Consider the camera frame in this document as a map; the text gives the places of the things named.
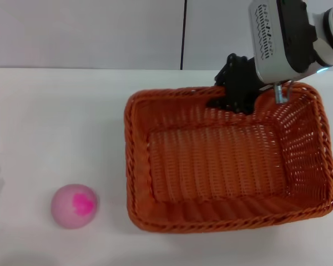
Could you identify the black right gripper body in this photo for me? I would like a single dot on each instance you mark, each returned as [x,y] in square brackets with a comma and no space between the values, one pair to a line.
[242,77]

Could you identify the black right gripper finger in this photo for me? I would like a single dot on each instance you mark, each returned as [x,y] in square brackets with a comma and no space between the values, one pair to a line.
[221,73]
[227,106]

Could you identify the orange woven wicker basket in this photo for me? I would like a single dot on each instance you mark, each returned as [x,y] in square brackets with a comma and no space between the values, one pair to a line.
[216,171]

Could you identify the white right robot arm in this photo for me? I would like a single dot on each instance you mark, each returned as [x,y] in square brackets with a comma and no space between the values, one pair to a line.
[331,36]

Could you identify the pink ball with magenta patch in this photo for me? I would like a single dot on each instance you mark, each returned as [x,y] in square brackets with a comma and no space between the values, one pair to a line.
[69,207]

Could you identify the white vented wrist camera box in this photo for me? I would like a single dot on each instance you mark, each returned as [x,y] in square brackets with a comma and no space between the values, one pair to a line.
[269,41]

